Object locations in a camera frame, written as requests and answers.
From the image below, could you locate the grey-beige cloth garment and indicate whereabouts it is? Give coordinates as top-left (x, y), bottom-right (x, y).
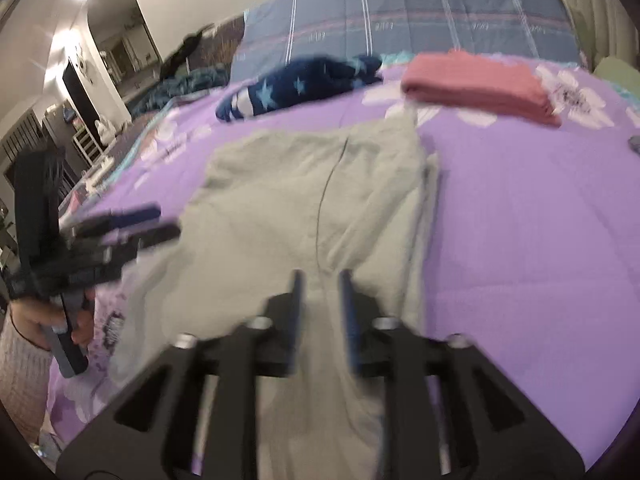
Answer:
top-left (108, 112), bottom-right (439, 479)

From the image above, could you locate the left hand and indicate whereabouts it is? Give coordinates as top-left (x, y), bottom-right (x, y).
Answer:
top-left (9, 297), bottom-right (94, 351)

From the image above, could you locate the black dresser shelf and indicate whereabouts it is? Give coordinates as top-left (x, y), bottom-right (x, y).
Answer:
top-left (42, 61), bottom-right (105, 174)

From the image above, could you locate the cream knit left sleeve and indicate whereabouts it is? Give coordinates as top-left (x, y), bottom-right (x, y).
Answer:
top-left (0, 314), bottom-right (52, 444)

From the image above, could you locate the purple floral bed sheet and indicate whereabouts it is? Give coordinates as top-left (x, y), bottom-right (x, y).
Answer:
top-left (47, 62), bottom-right (639, 466)

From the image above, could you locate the teal fuzzy blanket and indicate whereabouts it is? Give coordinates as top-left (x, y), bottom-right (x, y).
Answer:
top-left (127, 64), bottom-right (229, 119)

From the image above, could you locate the black garment at headboard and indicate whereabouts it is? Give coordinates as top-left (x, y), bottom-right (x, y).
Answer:
top-left (160, 28), bottom-right (205, 81)

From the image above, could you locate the navy star fuzzy garment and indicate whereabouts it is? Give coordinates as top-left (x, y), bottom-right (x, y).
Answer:
top-left (216, 55), bottom-right (383, 122)

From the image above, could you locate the pink folded garment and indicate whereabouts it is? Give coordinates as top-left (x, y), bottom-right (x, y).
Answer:
top-left (400, 50), bottom-right (562, 128)

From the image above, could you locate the blue plaid pillow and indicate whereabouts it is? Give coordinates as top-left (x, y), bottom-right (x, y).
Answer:
top-left (231, 0), bottom-right (580, 81)

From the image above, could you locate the green pillow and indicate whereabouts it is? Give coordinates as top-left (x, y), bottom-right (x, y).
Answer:
top-left (593, 56), bottom-right (640, 98)

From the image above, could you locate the grey curtain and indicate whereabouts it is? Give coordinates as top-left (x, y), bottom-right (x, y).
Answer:
top-left (565, 0), bottom-right (639, 70)

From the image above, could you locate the phone camera on gripper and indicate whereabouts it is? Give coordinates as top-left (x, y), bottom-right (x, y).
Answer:
top-left (10, 148), bottom-right (65, 295)

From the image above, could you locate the arched wall mirror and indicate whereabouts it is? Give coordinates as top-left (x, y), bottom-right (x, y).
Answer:
top-left (87, 0), bottom-right (160, 102)

